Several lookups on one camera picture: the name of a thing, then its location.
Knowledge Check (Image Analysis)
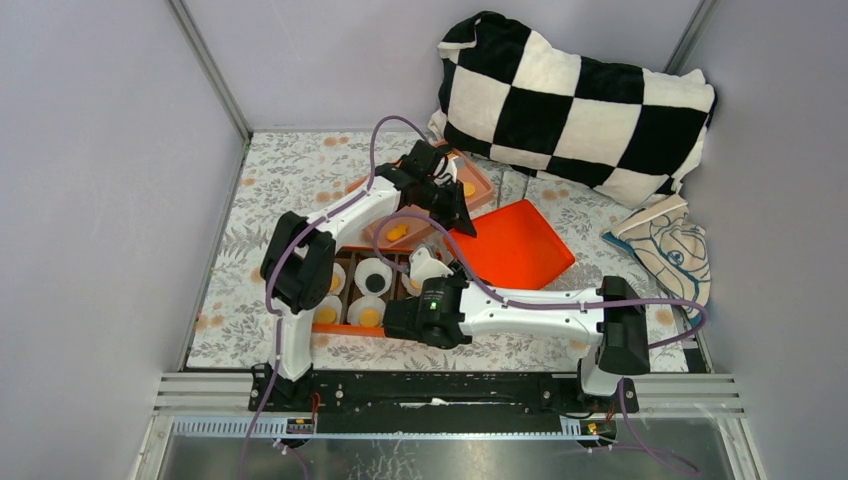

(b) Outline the white paper cup liner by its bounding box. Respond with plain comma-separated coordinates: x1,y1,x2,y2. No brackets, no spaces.
347,295,386,327
313,295,342,325
329,263,346,295
354,258,393,295

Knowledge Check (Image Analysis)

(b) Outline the orange fish cookie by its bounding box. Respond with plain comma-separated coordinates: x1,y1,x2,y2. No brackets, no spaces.
386,224,409,243

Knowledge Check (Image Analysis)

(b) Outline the orange cookie box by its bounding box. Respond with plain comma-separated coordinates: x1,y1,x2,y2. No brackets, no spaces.
313,247,420,337

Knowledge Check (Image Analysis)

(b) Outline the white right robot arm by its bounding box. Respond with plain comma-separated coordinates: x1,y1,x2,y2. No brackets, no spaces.
383,276,651,412

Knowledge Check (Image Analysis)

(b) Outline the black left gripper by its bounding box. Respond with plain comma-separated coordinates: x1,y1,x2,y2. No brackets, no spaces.
413,178,475,238

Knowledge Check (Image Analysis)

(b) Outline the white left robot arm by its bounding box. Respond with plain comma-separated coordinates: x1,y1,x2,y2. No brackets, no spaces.
260,140,477,411

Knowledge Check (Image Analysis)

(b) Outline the orange box lid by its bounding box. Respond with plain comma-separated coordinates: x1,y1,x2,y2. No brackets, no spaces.
445,199,576,290

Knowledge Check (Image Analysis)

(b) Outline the black sandwich cookie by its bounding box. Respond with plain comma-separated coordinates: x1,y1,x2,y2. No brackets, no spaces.
365,273,389,295

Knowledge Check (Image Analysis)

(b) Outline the black white checkered pillow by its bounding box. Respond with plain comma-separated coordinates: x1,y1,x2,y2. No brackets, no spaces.
429,11,717,209

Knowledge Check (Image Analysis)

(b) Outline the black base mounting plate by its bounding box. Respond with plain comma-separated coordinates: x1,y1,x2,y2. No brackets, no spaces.
248,363,639,434

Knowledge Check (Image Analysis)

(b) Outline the beige blue printed cloth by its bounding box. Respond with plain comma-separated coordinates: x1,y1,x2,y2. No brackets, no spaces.
602,195,711,306

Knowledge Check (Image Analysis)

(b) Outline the aluminium frame rail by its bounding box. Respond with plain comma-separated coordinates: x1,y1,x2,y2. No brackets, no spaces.
133,369,765,479

